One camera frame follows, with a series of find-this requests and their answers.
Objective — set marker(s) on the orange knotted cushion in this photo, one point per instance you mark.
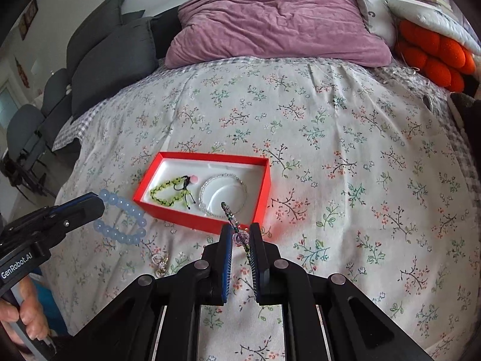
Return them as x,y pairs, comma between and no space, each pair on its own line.
432,56

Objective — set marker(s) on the dark wall plaque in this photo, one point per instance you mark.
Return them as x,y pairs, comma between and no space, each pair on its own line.
29,17

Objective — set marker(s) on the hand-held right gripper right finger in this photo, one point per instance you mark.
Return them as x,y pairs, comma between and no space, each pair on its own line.
254,267

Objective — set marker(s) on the large grey pillow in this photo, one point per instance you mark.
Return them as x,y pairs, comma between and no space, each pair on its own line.
112,64

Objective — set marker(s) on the blue cloth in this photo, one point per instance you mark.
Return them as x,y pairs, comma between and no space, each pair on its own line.
52,301

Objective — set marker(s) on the dark grey cloth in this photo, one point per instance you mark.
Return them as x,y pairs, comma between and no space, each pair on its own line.
468,111

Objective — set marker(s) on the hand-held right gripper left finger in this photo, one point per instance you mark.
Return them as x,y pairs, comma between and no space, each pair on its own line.
226,267

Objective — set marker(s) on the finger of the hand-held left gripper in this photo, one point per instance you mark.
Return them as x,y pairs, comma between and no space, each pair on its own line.
80,216
75,201

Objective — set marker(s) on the person's left hand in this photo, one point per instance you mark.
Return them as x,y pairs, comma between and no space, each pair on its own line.
34,308

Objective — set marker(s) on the red box with white insert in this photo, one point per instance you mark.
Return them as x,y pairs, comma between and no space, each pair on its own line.
233,165

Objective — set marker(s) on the black pillow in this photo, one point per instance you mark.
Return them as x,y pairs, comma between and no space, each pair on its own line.
165,30

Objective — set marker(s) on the floral bed sheet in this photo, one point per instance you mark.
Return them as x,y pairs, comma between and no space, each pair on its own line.
338,158

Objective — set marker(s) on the tall grey pillow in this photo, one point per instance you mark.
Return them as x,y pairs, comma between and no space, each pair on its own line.
96,26

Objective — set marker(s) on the small grey pillow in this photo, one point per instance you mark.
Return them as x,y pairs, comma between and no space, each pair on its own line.
133,17

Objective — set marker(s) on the white quilted cushion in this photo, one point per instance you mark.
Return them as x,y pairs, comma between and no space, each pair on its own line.
439,22

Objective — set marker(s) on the purple pillow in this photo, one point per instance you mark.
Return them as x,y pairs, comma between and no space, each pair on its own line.
278,22

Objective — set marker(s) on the red wall ornament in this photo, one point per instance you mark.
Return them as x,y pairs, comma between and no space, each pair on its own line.
20,71

